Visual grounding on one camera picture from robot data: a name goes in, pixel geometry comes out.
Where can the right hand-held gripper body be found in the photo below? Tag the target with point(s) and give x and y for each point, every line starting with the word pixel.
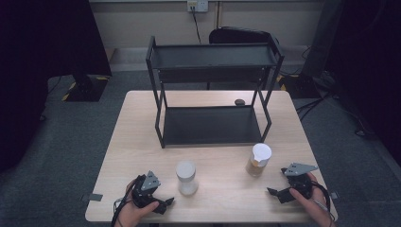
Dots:
pixel 299 183

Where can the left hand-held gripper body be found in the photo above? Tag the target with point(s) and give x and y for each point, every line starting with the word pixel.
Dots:
pixel 146 195

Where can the glass jar of white powder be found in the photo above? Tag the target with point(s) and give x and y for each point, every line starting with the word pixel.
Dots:
pixel 186 179

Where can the glass jar of brown powder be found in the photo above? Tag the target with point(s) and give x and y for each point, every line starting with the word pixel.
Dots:
pixel 258 160

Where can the black metal two-tier rack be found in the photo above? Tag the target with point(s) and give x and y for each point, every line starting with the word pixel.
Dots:
pixel 209 126

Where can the person's left hand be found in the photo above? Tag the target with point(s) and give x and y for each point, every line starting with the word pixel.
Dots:
pixel 132 216

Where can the person's right hand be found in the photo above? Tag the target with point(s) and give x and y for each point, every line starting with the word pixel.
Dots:
pixel 317 208

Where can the grey tape strip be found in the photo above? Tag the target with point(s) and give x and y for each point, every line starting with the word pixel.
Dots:
pixel 94 197
pixel 334 195

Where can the small dark round object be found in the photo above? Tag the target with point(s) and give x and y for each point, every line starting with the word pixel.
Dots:
pixel 240 102

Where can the black stand base yellow tape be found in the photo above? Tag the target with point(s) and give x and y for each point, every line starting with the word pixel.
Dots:
pixel 86 90

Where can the black curtain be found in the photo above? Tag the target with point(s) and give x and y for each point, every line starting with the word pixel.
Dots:
pixel 372 63
pixel 38 63

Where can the black chair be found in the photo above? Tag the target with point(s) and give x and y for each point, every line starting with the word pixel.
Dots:
pixel 239 35

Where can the dark stand post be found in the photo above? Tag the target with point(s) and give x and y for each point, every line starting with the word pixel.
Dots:
pixel 321 41

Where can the white wall socket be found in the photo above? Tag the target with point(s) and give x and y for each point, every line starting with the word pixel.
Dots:
pixel 198 5

